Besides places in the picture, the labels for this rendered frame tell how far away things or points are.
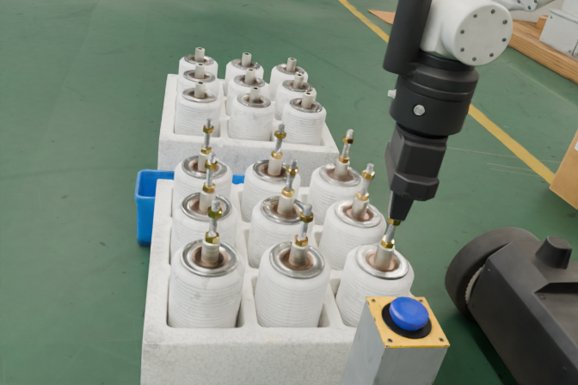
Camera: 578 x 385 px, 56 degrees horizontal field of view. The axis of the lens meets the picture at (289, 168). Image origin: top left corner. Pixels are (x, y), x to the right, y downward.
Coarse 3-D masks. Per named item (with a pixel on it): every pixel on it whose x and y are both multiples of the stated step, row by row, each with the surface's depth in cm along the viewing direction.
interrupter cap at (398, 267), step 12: (360, 252) 76; (372, 252) 77; (396, 252) 78; (360, 264) 74; (372, 264) 75; (396, 264) 75; (408, 264) 76; (372, 276) 73; (384, 276) 72; (396, 276) 73
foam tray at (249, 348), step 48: (240, 192) 100; (240, 240) 87; (336, 288) 84; (144, 336) 67; (192, 336) 68; (240, 336) 69; (288, 336) 70; (336, 336) 72; (144, 384) 69; (192, 384) 71; (240, 384) 72; (288, 384) 74; (336, 384) 75
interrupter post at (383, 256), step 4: (380, 248) 74; (384, 248) 73; (388, 248) 74; (392, 248) 74; (376, 252) 75; (380, 252) 74; (384, 252) 74; (388, 252) 74; (392, 252) 74; (376, 256) 75; (380, 256) 74; (384, 256) 74; (388, 256) 74; (376, 260) 75; (380, 260) 74; (384, 260) 74; (388, 260) 74; (376, 264) 75; (380, 264) 75; (384, 264) 74; (388, 264) 75
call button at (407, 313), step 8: (400, 296) 58; (392, 304) 56; (400, 304) 57; (408, 304) 57; (416, 304) 57; (392, 312) 56; (400, 312) 56; (408, 312) 56; (416, 312) 56; (424, 312) 56; (400, 320) 55; (408, 320) 55; (416, 320) 55; (424, 320) 55; (408, 328) 55; (416, 328) 55
